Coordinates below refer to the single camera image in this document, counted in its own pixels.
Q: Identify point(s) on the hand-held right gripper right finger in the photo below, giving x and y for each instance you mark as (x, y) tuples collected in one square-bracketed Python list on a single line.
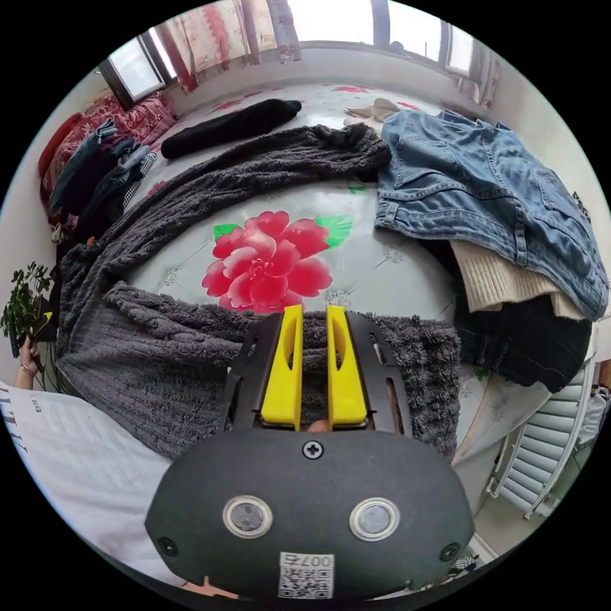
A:
[(351, 386)]

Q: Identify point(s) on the red patterned rolled blanket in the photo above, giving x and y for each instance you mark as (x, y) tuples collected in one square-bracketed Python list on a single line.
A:
[(138, 117)]

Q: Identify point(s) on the red and cream patterned curtain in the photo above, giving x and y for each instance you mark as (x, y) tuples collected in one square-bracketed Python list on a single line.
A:
[(215, 33)]

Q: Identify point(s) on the black garment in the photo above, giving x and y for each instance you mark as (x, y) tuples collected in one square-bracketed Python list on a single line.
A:
[(224, 126)]

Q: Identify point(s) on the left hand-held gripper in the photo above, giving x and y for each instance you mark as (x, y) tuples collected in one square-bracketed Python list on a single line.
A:
[(47, 329)]

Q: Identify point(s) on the pile of dark clothes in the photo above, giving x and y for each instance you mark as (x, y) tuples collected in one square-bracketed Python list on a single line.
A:
[(102, 176)]

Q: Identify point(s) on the pile of clothes with denim jacket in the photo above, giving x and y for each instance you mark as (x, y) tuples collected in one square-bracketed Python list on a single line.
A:
[(477, 176)]

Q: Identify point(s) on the gray knitted scarf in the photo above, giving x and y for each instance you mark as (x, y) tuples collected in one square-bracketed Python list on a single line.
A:
[(157, 363)]

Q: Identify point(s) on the green potted plant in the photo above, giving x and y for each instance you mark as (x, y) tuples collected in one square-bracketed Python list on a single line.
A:
[(24, 291)]

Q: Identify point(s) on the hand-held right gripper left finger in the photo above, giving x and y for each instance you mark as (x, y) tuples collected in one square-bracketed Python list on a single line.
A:
[(279, 382)]

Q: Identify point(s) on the person's right hand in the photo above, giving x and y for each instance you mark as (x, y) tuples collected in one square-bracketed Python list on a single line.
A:
[(210, 589)]

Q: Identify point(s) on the white radiator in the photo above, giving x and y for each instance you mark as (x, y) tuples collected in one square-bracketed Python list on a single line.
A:
[(544, 448)]

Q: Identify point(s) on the person's body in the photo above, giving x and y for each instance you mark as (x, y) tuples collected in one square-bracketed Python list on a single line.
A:
[(76, 468)]

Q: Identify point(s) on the cream garment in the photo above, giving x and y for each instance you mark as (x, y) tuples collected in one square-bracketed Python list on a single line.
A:
[(377, 112)]

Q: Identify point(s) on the window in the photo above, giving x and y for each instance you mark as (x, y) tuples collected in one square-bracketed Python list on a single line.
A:
[(334, 19)]

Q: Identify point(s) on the person's left hand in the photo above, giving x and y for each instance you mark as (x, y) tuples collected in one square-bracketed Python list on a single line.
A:
[(28, 367)]

